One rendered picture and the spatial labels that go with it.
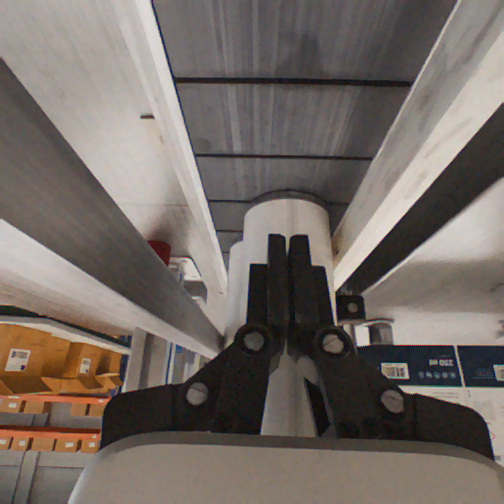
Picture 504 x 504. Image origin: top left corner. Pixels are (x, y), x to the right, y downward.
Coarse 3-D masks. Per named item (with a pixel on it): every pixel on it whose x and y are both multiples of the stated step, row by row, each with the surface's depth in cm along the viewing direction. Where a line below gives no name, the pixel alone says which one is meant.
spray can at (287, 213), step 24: (288, 192) 16; (264, 216) 16; (288, 216) 15; (312, 216) 16; (264, 240) 15; (288, 240) 15; (312, 240) 15; (312, 264) 15; (240, 312) 15; (288, 360) 13; (288, 384) 12; (288, 408) 12; (264, 432) 12; (288, 432) 12; (312, 432) 12
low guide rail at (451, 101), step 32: (480, 0) 6; (448, 32) 7; (480, 32) 6; (448, 64) 7; (480, 64) 6; (416, 96) 8; (448, 96) 7; (480, 96) 6; (416, 128) 8; (448, 128) 7; (384, 160) 10; (416, 160) 8; (448, 160) 8; (384, 192) 10; (416, 192) 10; (352, 224) 14; (384, 224) 12; (352, 256) 15
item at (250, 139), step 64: (192, 0) 8; (256, 0) 8; (320, 0) 8; (384, 0) 8; (448, 0) 8; (192, 64) 10; (256, 64) 10; (320, 64) 10; (384, 64) 9; (192, 128) 12; (256, 128) 12; (320, 128) 12; (384, 128) 12; (256, 192) 16; (320, 192) 16
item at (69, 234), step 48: (0, 96) 3; (0, 144) 3; (48, 144) 3; (0, 192) 3; (48, 192) 3; (96, 192) 4; (0, 240) 3; (48, 240) 3; (96, 240) 4; (144, 240) 6; (96, 288) 5; (144, 288) 6; (192, 336) 11
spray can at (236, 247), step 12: (240, 240) 21; (240, 252) 21; (240, 264) 20; (228, 276) 21; (240, 276) 20; (228, 288) 21; (240, 288) 20; (228, 300) 20; (228, 312) 20; (228, 324) 19; (228, 336) 19
